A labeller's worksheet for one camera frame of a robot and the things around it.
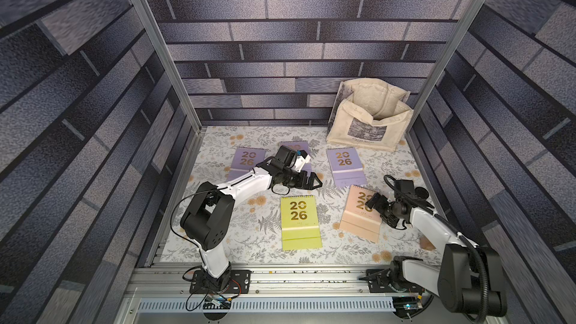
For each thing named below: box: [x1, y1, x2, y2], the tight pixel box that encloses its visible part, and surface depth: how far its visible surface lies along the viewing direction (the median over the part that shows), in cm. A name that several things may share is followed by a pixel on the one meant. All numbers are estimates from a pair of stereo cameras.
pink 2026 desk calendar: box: [339, 184, 383, 243], surface depth 89 cm
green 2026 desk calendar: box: [280, 195, 323, 251], surface depth 87 cm
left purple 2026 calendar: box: [225, 147, 267, 182], surface depth 109 cm
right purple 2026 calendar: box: [326, 147, 368, 187], surface depth 105 cm
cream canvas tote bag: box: [326, 78, 414, 152], surface depth 103 cm
